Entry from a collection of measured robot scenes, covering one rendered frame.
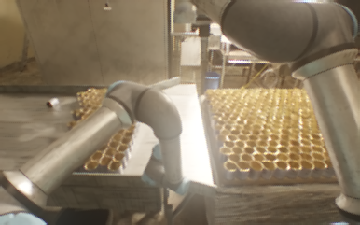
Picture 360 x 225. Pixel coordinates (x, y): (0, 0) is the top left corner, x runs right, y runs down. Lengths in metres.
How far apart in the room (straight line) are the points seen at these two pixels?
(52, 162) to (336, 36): 0.61
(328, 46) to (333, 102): 0.10
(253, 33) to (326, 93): 0.18
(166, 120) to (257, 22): 0.32
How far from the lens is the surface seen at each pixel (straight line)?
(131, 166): 1.14
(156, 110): 0.50
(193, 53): 3.71
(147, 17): 3.37
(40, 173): 0.48
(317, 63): 0.42
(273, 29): 0.36
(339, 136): 0.43
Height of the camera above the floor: 1.89
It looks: 30 degrees down
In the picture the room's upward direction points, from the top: 1 degrees clockwise
